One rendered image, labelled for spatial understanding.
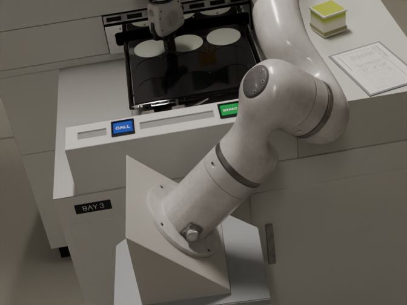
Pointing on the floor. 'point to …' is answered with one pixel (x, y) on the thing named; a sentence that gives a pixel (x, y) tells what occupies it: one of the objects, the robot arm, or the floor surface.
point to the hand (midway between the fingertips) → (169, 45)
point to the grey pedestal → (236, 296)
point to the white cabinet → (286, 229)
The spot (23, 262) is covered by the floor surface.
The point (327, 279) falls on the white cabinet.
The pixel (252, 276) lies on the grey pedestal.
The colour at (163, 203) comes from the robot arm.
